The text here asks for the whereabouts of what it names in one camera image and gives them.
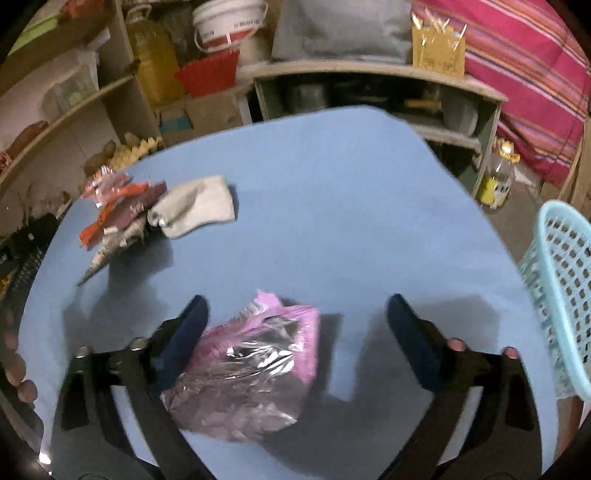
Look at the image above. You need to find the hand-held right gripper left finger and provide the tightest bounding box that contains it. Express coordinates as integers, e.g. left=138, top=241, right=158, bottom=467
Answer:
left=48, top=294, right=218, bottom=480

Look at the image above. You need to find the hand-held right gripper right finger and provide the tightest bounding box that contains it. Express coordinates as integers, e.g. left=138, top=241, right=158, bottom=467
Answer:
left=379, top=293, right=548, bottom=480

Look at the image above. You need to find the pink foil wrapper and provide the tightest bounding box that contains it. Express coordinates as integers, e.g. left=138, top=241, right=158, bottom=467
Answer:
left=159, top=290, right=321, bottom=445

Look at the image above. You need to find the silver wrapper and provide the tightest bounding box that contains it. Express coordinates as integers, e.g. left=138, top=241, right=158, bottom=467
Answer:
left=76, top=216, right=155, bottom=287

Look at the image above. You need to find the maroon wrapper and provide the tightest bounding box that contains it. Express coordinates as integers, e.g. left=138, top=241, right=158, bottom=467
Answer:
left=105, top=183, right=168, bottom=230

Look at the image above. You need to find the red foil snack wrapper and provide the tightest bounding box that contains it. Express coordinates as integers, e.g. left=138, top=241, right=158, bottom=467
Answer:
left=79, top=182, right=153, bottom=248

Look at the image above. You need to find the light blue plastic basket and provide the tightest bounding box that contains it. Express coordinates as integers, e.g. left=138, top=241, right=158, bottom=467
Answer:
left=517, top=199, right=591, bottom=402

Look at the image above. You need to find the pink red printed wrapper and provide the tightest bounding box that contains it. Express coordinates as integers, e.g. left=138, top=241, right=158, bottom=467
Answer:
left=79, top=167, right=131, bottom=204

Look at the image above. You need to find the person's left hand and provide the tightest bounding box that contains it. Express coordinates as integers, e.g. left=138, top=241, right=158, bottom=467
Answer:
left=0, top=309, right=38, bottom=407

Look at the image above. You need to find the plastic bottle with yellow label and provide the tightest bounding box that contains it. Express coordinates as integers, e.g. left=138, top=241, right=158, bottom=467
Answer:
left=475, top=138, right=522, bottom=212

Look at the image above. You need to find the yellow egg tray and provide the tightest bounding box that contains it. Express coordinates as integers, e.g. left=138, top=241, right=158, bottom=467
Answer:
left=108, top=136, right=162, bottom=169

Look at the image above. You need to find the long potato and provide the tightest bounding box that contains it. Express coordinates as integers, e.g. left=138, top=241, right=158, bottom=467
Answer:
left=83, top=140, right=117, bottom=178

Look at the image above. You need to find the cardboard box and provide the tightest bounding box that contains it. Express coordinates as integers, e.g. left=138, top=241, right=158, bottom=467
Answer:
left=157, top=92, right=245, bottom=146

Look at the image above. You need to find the white plastic tub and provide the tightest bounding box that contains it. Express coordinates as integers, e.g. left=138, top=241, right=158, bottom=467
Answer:
left=441, top=99, right=481, bottom=137

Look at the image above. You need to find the black pan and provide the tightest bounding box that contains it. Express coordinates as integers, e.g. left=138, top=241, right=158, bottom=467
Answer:
left=332, top=83, right=393, bottom=109

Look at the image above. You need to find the red mesh produce bag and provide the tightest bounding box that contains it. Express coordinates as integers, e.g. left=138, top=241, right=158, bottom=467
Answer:
left=0, top=120, right=49, bottom=162

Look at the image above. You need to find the wooden shelf unit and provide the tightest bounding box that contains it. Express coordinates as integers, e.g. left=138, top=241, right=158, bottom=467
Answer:
left=0, top=0, right=162, bottom=204

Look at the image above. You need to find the red plastic basket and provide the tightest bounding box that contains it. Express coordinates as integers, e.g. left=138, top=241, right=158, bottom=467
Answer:
left=174, top=50, right=241, bottom=97

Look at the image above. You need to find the small metal pot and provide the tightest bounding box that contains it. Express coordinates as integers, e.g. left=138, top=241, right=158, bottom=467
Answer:
left=284, top=83, right=331, bottom=112

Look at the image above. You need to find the clear plastic container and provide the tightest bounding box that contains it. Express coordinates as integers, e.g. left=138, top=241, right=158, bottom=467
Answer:
left=44, top=69, right=98, bottom=116

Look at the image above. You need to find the large yellow oil bottle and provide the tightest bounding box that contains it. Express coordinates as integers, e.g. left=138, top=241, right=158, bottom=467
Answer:
left=124, top=7, right=183, bottom=107

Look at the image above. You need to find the low wooden cabinet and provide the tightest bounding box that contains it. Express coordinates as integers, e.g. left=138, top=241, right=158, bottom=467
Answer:
left=238, top=59, right=509, bottom=195

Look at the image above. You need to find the yellow utensil holder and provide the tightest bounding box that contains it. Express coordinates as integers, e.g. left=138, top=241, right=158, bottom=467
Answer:
left=411, top=25, right=466, bottom=79

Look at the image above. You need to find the red striped cloth curtain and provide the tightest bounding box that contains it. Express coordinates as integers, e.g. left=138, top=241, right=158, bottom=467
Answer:
left=411, top=0, right=591, bottom=185

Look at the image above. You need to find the bundle of wooden utensils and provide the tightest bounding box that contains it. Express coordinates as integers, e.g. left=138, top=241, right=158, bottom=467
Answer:
left=412, top=9, right=467, bottom=47

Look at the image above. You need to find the white plastic bucket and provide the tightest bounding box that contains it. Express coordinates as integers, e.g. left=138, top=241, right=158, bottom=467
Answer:
left=191, top=0, right=269, bottom=65

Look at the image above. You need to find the green plastic tray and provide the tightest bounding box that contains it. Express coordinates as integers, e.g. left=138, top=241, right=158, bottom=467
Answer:
left=7, top=11, right=65, bottom=54

